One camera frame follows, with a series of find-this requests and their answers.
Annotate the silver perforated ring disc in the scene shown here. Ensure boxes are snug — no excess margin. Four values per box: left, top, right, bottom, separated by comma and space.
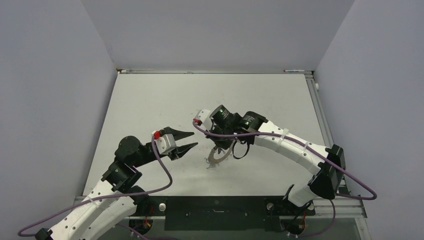
205, 146, 232, 169

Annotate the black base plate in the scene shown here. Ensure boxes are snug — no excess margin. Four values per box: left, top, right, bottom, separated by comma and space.
134, 196, 316, 232

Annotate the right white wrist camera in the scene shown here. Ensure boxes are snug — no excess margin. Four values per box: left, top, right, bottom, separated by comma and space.
193, 109, 213, 131

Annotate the red white marker pen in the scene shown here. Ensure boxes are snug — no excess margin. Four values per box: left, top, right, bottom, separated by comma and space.
283, 69, 306, 74

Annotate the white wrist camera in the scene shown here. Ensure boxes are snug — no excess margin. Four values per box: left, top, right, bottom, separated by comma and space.
152, 131, 177, 155
193, 109, 213, 131

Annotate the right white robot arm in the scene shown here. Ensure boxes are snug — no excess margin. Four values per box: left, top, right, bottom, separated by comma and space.
196, 105, 346, 214

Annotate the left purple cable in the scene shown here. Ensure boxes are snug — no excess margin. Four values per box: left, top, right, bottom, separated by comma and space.
17, 135, 174, 238

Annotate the aluminium frame rail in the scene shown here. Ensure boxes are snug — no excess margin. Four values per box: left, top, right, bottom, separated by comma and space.
305, 71, 367, 219

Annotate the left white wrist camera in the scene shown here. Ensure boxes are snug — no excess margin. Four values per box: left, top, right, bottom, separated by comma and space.
152, 131, 177, 155

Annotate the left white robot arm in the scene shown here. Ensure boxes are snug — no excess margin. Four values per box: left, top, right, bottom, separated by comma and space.
35, 126, 197, 240

